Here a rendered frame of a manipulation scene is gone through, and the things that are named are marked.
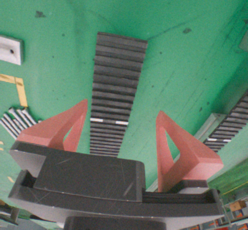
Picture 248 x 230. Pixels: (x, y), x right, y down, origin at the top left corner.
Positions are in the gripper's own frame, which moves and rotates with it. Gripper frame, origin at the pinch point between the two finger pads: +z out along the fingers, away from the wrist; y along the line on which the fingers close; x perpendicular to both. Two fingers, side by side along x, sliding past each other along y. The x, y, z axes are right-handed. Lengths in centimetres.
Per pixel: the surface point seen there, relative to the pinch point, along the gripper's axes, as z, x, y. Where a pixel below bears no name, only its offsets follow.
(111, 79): 3.2, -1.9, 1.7
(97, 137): 2.4, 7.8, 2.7
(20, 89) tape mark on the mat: 5.3, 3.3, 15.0
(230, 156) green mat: 7.9, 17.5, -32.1
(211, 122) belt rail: 5.9, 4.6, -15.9
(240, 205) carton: 72, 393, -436
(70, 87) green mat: 5.7, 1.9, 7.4
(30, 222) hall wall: 34, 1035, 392
